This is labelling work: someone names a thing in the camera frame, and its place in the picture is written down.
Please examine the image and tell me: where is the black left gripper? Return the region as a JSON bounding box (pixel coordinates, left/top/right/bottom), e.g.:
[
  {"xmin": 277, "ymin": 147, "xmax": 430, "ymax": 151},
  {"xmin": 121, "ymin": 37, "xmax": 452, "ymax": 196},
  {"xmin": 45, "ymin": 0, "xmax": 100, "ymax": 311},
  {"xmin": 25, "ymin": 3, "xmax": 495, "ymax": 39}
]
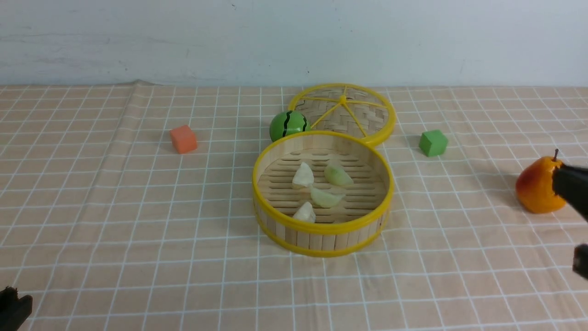
[{"xmin": 0, "ymin": 286, "xmax": 33, "ymax": 331}]

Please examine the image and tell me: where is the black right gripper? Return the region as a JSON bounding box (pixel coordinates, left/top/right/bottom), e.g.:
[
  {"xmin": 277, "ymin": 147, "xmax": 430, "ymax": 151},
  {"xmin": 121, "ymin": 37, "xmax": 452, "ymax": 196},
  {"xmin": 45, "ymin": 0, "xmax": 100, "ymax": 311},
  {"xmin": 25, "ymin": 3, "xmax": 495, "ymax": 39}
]
[{"xmin": 552, "ymin": 164, "xmax": 588, "ymax": 280}]

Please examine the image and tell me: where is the greenish dumpling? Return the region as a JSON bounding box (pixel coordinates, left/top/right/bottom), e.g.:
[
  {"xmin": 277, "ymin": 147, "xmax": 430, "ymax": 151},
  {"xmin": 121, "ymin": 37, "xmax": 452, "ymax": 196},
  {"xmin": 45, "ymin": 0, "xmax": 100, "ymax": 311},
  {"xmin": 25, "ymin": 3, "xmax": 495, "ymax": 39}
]
[
  {"xmin": 323, "ymin": 160, "xmax": 354, "ymax": 187},
  {"xmin": 310, "ymin": 187, "xmax": 346, "ymax": 209}
]

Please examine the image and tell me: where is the white dumpling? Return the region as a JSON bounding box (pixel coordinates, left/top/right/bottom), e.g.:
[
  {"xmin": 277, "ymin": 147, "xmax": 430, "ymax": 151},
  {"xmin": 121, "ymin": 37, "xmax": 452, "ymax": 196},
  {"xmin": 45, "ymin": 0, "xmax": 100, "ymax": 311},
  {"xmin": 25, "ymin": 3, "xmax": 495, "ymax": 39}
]
[
  {"xmin": 292, "ymin": 201, "xmax": 317, "ymax": 223},
  {"xmin": 292, "ymin": 162, "xmax": 315, "ymax": 189}
]

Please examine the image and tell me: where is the bamboo steamer lid yellow rim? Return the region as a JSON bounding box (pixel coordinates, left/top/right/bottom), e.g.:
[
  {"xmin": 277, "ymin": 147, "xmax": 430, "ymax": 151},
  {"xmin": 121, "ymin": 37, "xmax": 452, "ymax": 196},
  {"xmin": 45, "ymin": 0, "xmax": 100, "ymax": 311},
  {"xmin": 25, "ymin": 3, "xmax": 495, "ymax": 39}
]
[{"xmin": 287, "ymin": 83, "xmax": 397, "ymax": 147}]

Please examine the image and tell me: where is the bamboo steamer tray yellow rim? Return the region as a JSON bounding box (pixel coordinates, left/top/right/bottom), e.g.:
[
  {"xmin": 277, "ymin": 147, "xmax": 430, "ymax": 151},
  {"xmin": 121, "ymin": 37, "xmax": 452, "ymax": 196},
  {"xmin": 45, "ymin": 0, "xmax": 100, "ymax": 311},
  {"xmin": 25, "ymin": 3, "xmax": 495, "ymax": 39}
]
[{"xmin": 252, "ymin": 131, "xmax": 394, "ymax": 257}]

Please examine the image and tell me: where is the orange yellow toy pear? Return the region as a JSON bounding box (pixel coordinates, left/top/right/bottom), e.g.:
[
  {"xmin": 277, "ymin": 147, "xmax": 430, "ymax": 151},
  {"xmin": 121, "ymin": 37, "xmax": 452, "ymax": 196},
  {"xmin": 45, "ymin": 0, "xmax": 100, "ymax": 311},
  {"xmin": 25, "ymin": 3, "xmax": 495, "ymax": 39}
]
[{"xmin": 516, "ymin": 149, "xmax": 566, "ymax": 214}]

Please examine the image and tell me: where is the checkered beige tablecloth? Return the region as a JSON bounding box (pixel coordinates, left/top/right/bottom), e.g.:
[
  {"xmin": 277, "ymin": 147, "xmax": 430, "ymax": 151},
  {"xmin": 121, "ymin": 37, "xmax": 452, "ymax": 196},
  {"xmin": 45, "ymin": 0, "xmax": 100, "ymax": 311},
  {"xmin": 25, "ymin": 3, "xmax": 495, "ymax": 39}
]
[{"xmin": 0, "ymin": 82, "xmax": 587, "ymax": 331}]

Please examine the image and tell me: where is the green cube block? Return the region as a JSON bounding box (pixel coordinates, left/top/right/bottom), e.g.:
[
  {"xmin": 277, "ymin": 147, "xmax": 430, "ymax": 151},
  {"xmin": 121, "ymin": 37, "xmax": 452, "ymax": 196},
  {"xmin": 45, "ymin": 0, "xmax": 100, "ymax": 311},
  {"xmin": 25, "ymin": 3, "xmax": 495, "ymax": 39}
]
[{"xmin": 418, "ymin": 129, "xmax": 449, "ymax": 157}]

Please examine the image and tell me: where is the orange cube block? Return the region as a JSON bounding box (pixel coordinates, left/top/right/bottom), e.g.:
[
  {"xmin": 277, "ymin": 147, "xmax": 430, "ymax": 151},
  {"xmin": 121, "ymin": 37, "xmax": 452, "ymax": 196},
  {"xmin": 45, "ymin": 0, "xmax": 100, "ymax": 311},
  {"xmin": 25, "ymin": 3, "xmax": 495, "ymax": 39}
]
[{"xmin": 170, "ymin": 125, "xmax": 198, "ymax": 154}]

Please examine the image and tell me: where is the green watermelon toy ball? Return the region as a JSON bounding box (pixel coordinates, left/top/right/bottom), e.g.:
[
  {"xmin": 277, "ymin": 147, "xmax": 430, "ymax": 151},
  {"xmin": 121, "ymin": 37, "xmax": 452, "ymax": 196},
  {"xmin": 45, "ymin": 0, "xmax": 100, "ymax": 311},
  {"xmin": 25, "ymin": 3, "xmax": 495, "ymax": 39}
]
[{"xmin": 269, "ymin": 110, "xmax": 310, "ymax": 142}]

